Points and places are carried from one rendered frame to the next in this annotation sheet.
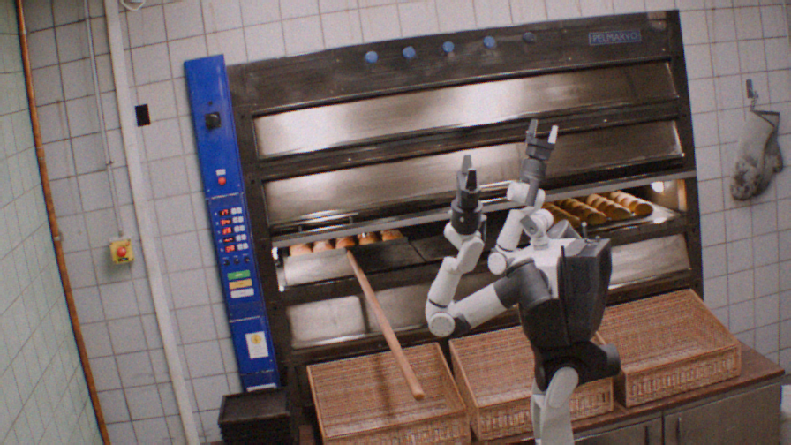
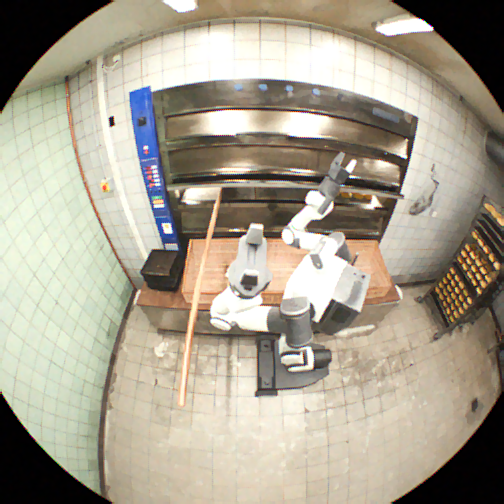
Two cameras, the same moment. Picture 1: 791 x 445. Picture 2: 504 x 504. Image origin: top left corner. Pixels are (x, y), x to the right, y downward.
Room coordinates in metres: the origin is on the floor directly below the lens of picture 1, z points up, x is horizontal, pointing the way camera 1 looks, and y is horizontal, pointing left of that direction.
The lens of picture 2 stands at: (2.24, -0.25, 1.97)
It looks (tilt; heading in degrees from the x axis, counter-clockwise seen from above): 43 degrees down; 7
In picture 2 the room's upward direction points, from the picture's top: straight up
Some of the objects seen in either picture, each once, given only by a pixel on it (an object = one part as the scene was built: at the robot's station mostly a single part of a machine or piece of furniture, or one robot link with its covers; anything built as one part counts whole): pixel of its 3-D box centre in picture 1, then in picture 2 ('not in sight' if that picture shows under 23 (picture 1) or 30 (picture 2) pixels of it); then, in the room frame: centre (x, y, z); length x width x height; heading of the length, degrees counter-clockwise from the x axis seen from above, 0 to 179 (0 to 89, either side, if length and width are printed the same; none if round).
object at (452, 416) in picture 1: (386, 404); (220, 270); (3.31, 0.14, 0.72); 0.56 x 0.49 x 0.28; 98
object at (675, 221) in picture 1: (495, 255); (292, 203); (3.67, -0.39, 1.16); 1.80 x 0.06 x 0.04; 97
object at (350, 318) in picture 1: (500, 289); (291, 220); (3.65, -0.39, 1.02); 1.79 x 0.11 x 0.19; 97
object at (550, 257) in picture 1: (562, 288); (324, 296); (2.75, -0.50, 1.26); 0.34 x 0.30 x 0.36; 152
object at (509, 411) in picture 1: (530, 375); (293, 270); (3.38, -0.45, 0.72); 0.56 x 0.49 x 0.28; 96
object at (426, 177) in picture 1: (485, 166); (298, 159); (3.65, -0.39, 1.54); 1.79 x 0.11 x 0.19; 97
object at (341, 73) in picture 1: (470, 55); (302, 96); (3.67, -0.39, 1.99); 1.80 x 0.08 x 0.21; 97
